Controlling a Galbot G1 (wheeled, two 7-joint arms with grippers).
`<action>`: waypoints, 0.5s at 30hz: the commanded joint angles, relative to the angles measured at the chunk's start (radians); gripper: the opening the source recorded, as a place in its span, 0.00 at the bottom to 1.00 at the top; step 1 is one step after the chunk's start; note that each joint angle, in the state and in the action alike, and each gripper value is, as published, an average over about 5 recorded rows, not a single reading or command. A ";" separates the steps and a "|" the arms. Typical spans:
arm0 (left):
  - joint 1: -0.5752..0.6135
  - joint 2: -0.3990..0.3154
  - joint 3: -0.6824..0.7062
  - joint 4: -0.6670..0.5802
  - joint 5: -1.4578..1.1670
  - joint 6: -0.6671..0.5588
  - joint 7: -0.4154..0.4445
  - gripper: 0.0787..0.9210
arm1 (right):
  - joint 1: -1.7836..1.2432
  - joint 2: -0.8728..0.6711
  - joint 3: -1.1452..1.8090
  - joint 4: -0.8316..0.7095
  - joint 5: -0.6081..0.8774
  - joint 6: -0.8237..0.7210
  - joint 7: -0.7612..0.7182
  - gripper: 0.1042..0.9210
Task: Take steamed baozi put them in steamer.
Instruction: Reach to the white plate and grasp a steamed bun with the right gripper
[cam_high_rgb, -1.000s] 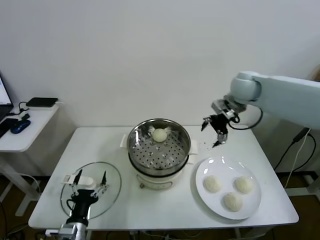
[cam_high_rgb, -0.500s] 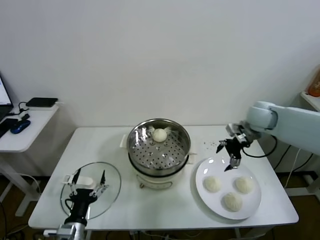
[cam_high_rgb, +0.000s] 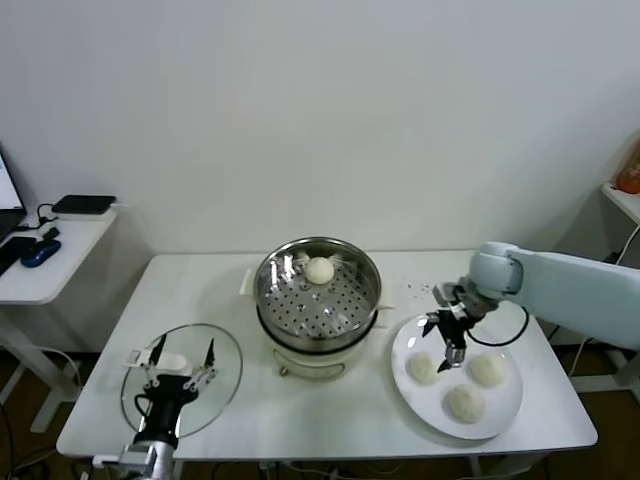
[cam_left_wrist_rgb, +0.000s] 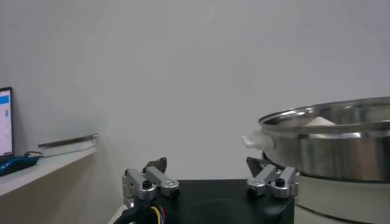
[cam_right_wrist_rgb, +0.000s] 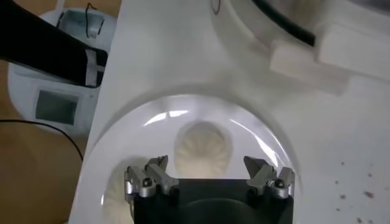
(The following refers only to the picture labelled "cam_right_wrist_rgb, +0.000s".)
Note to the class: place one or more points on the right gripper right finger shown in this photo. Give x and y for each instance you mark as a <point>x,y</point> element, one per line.
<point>265,182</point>

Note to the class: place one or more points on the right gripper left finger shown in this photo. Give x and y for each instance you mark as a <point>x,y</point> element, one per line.
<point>152,182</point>

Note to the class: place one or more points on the white steamed baozi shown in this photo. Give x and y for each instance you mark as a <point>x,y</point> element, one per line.
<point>202,149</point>
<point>117,210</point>

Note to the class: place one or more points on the white robot base with screen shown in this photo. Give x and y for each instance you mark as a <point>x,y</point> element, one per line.
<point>58,106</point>

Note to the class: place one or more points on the white round plate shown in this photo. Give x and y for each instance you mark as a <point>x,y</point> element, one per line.
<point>146,137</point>

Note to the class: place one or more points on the black robot column with tape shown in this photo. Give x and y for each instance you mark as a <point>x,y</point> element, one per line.
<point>36,42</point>

